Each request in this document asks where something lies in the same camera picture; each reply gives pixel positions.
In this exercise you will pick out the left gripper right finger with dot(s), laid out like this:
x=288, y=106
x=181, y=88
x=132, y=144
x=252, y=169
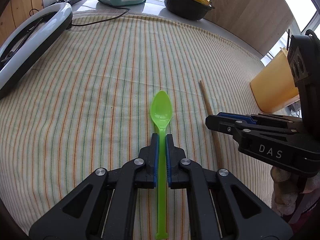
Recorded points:
x=220, y=206

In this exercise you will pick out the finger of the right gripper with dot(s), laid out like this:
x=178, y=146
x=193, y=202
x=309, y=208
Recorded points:
x=234, y=124

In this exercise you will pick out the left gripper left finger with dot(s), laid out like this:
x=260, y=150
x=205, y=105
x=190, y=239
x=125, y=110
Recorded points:
x=103, y=205

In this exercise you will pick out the reddish brown chopstick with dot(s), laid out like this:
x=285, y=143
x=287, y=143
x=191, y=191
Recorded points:
x=209, y=124

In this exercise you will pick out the green plastic spoon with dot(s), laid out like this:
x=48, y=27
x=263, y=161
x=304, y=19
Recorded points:
x=161, y=113

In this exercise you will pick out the gloved right hand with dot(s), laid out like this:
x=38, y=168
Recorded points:
x=292, y=192

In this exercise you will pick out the yellow plastic cup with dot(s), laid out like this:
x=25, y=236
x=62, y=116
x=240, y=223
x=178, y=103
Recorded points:
x=273, y=88

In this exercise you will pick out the striped table cloth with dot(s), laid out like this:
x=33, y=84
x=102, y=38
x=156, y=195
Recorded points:
x=86, y=103

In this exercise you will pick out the light wooden board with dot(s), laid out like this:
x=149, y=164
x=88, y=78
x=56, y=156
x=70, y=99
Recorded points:
x=259, y=23

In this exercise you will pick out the black pot yellow lid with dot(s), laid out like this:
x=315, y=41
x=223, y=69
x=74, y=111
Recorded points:
x=189, y=9

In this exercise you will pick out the orange pine plank board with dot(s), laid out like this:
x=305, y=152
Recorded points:
x=15, y=13

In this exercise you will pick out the white ring light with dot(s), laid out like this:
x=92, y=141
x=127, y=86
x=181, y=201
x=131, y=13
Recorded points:
x=30, y=41

